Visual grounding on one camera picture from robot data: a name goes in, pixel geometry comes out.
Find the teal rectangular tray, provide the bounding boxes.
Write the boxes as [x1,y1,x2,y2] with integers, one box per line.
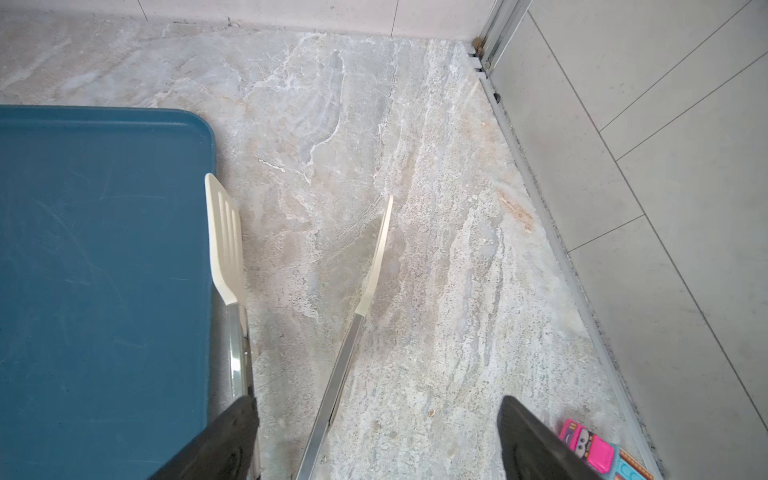
[1,105,216,479]

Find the pink toy truck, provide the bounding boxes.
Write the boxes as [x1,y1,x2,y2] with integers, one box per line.
[559,419,654,480]

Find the metal tongs with white tips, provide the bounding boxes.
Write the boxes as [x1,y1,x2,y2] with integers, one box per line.
[204,173,393,479]

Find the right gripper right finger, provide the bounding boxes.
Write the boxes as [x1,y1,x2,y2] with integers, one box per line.
[497,395,599,480]

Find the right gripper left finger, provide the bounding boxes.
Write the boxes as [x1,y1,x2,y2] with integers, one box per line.
[150,395,260,480]

